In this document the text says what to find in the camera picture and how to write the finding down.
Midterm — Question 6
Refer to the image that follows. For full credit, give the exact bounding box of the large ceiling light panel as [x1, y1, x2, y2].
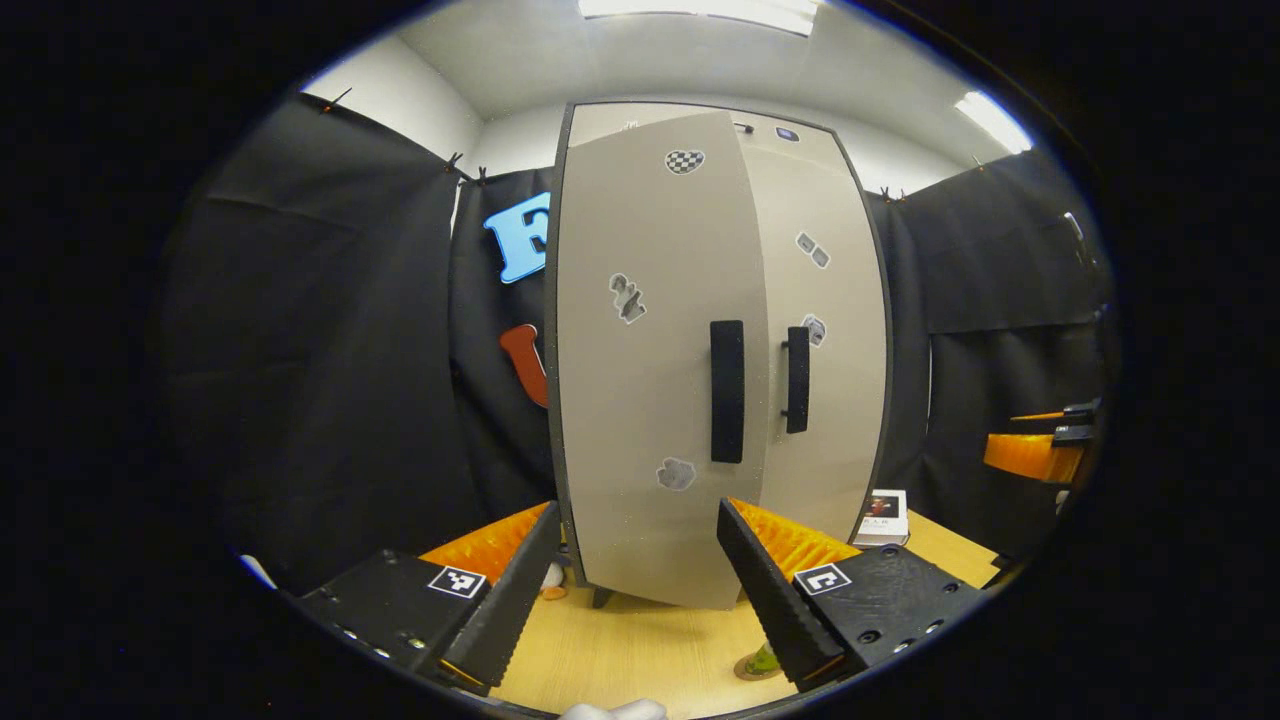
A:
[578, 0, 821, 36]

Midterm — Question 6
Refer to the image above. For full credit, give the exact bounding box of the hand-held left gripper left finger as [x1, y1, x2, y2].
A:
[293, 501, 561, 696]

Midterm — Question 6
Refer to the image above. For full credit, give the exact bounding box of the grey wooden cabinet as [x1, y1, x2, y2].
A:
[545, 100, 894, 611]

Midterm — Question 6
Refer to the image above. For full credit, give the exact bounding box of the black backdrop cloth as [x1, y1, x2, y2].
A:
[160, 92, 1116, 601]

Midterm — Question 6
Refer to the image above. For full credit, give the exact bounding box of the grey cabinet door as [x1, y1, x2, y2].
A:
[740, 125, 889, 546]
[555, 110, 769, 611]

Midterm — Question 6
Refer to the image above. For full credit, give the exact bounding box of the small ceiling light panel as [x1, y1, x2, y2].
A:
[955, 92, 1034, 154]

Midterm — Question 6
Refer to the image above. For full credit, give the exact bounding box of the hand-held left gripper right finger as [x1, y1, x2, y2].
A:
[716, 497, 1004, 693]

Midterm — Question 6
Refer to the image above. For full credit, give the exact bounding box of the white book with photo cover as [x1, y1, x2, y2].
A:
[852, 489, 909, 547]

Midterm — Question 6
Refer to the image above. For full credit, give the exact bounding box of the grey drawer front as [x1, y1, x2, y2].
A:
[568, 102, 836, 151]

